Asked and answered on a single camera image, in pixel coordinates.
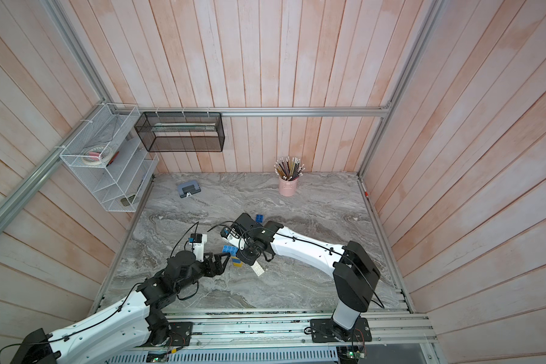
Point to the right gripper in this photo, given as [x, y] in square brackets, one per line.
[243, 256]

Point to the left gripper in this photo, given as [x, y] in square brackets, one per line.
[220, 268]

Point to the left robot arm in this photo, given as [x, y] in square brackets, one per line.
[134, 320]

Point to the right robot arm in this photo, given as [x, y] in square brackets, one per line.
[353, 271]

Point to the white lego plate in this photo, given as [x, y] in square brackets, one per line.
[257, 269]

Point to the pink pencil cup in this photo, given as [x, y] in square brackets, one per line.
[287, 188]

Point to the bundle of pencils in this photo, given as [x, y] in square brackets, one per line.
[289, 168]

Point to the blue grey stapler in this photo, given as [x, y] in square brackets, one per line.
[188, 189]

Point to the black mesh basket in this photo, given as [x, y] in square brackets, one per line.
[181, 132]

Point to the tape roll on shelf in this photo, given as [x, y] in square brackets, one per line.
[97, 155]

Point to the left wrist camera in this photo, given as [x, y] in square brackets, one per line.
[197, 242]

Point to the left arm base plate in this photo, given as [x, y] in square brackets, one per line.
[172, 334]

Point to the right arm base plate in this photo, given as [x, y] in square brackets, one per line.
[325, 330]

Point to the white wire shelf rack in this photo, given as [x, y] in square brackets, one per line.
[120, 185]

